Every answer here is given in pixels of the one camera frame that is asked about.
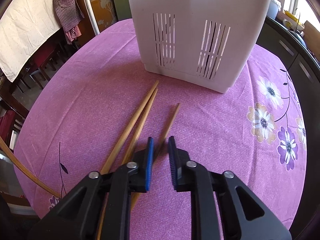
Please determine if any light wooden chopstick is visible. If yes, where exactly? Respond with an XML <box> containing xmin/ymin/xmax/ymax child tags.
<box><xmin>96</xmin><ymin>80</ymin><xmax>160</xmax><ymax>240</ymax></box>
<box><xmin>121</xmin><ymin>87</ymin><xmax>158</xmax><ymax>209</ymax></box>

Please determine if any pink floral tablecloth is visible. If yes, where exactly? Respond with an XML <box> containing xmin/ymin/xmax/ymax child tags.
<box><xmin>14</xmin><ymin>20</ymin><xmax>307</xmax><ymax>239</ymax></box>

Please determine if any wooden chopstick right group inner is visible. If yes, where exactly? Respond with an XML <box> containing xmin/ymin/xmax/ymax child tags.
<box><xmin>153</xmin><ymin>103</ymin><xmax>181</xmax><ymax>161</ymax></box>

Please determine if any dark wooden chair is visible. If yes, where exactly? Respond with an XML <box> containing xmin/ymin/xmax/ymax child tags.
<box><xmin>18</xmin><ymin>41</ymin><xmax>66</xmax><ymax>89</ymax></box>

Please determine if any white plastic utensil holder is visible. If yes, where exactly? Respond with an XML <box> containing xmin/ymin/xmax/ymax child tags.
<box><xmin>129</xmin><ymin>0</ymin><xmax>270</xmax><ymax>93</ymax></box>

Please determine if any white hanging cloth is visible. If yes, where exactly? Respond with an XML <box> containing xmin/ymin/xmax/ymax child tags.
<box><xmin>1</xmin><ymin>0</ymin><xmax>61</xmax><ymax>82</ymax></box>

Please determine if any checkered hanging apron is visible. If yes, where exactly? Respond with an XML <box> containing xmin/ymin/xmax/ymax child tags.
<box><xmin>53</xmin><ymin>0</ymin><xmax>84</xmax><ymax>44</ymax></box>

